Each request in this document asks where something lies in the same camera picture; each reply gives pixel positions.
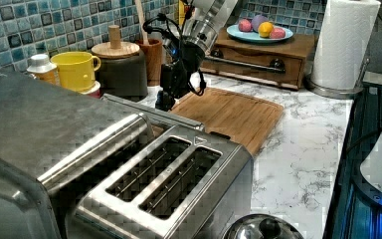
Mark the yellow toy lemon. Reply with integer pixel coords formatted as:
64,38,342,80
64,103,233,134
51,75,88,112
258,22,274,38

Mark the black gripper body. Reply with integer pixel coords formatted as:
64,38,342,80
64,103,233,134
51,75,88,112
160,42,206,99

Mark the steel pot lid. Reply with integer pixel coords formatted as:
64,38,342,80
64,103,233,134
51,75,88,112
222,213,303,239

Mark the wooden drawer box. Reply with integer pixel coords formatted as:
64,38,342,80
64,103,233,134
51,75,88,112
201,29,316,91

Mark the silver two-slot toaster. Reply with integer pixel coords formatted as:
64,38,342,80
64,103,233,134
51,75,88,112
76,125,253,239

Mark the yellow mug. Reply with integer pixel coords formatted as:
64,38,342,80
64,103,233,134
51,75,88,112
51,52,101,92

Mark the wooden spoon handle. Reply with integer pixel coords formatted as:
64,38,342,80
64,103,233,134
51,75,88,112
134,0,149,45

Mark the white paper towel roll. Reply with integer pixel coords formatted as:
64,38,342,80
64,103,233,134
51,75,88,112
311,0,381,90

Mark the metal paper towel holder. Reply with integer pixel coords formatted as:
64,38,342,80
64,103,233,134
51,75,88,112
303,58,370,100

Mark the purple toy fruit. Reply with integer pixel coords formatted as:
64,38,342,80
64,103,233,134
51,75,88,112
251,14,269,32

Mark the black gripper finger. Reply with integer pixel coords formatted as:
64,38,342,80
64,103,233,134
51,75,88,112
155,91,175,112

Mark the small red white container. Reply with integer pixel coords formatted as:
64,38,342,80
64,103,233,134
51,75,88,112
83,81,100,99

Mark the bamboo cutting board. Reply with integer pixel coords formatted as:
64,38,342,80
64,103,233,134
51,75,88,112
171,88,284,155

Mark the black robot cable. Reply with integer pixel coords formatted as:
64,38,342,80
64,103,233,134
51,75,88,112
142,0,208,98

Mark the pink toy strawberry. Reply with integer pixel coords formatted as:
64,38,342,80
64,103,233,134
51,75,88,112
270,28,286,39

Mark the light blue plate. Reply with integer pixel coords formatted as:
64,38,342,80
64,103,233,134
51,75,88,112
226,24,293,44

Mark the silver toaster oven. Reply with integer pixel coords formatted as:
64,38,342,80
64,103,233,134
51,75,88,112
0,72,154,239

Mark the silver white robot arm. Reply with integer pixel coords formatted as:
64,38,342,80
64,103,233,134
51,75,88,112
155,0,239,112

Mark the dark jar with wooden lid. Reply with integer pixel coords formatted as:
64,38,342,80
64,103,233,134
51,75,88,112
92,25,147,102

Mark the brown wooden utensil holder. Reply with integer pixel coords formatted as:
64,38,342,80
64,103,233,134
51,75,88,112
136,39,162,87

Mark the red toy fruit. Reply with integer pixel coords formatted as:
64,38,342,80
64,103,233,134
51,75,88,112
238,19,252,32

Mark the white-capped spice bottle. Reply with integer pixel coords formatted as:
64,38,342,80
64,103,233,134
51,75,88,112
27,54,59,85

